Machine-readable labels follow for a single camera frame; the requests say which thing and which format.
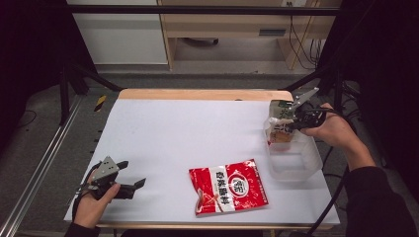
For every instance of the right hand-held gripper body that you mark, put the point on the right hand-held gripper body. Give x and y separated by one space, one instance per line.
309 117

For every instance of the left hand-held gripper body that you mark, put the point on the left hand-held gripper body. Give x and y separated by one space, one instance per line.
105 171

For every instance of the small spouted sauce pouch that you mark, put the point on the small spouted sauce pouch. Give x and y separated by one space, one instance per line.
278 136

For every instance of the translucent plastic container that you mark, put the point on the translucent plastic container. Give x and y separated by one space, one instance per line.
296 161

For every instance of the red and white seasoning packet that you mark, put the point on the red and white seasoning packet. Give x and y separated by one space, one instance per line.
230 187

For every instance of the person's right hand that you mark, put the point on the person's right hand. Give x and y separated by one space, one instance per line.
336 130

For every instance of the person's left hand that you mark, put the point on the person's left hand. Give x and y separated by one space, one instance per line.
89 210

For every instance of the black metal stand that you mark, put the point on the black metal stand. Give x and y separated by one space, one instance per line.
64 95
338 95

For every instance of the yellow and black tape strip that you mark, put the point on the yellow and black tape strip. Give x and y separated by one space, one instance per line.
100 103

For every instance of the white paper sheet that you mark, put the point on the white paper sheet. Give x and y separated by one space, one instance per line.
181 131

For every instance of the dark curtain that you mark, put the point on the dark curtain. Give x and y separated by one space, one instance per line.
26 59
388 82

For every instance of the wooden table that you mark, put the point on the wooden table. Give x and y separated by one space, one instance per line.
197 94

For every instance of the light wooden desk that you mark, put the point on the light wooden desk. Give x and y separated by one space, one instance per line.
230 24

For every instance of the white cabinet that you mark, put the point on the white cabinet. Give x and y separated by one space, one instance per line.
122 36

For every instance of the black horizontal frame bar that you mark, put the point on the black horizontal frame bar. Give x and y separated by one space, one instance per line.
197 10

